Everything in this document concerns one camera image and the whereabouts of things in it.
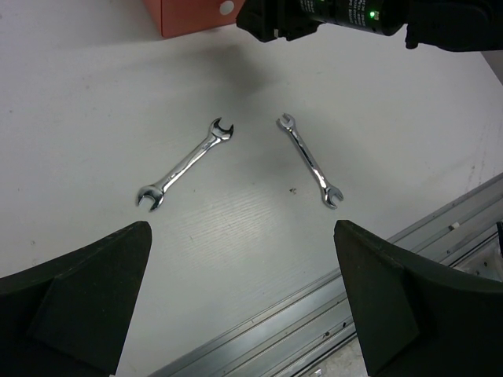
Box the aluminium front rail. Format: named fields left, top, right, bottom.
left=155, top=176, right=502, bottom=376

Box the small silver wrench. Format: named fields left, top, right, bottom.
left=276, top=113, right=344, bottom=210

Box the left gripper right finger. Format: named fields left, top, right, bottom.
left=334, top=220, right=502, bottom=376

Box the large silver wrench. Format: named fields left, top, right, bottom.
left=135, top=117, right=234, bottom=212

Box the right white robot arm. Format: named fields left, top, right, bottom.
left=236, top=0, right=502, bottom=53

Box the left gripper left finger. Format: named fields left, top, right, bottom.
left=1, top=221, right=152, bottom=376

